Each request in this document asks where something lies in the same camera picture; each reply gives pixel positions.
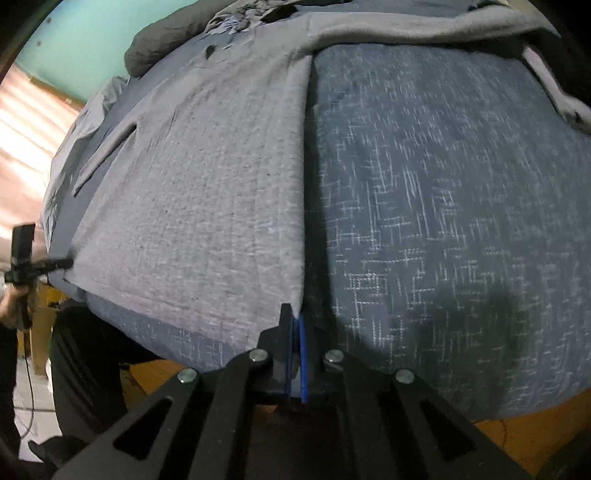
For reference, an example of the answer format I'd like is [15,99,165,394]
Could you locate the wooden window frame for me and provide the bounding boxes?
[27,75,87,110]

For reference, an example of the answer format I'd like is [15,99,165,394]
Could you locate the blue-grey crumpled cloth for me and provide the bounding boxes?
[203,0,297,38]

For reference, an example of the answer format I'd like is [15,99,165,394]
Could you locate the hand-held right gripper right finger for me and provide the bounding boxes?
[298,318,533,480]

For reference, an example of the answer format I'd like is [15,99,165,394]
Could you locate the person's dark clothing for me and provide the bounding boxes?
[50,300,186,445]

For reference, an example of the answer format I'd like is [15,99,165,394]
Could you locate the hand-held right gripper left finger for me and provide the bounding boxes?
[53,304,297,480]

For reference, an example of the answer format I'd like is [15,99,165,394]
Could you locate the dark grey rolled duvet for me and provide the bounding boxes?
[124,0,242,78]

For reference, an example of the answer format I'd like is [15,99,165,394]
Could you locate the grey sweatshirt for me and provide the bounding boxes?
[62,0,561,352]

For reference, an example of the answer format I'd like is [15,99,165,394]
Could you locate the bed with blue sheet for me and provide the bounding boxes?
[42,0,591,422]

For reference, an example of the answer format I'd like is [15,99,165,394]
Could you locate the pink curtain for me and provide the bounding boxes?
[0,65,87,260]

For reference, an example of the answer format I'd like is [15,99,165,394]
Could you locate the person's left hand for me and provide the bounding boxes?
[0,282,34,329]

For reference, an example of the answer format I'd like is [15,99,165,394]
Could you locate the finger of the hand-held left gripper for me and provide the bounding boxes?
[31,257,75,276]

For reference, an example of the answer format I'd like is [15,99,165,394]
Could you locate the light grey blanket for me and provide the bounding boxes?
[41,76,131,241]

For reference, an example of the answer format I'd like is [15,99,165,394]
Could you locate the black and grey garment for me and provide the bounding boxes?
[521,45,591,136]

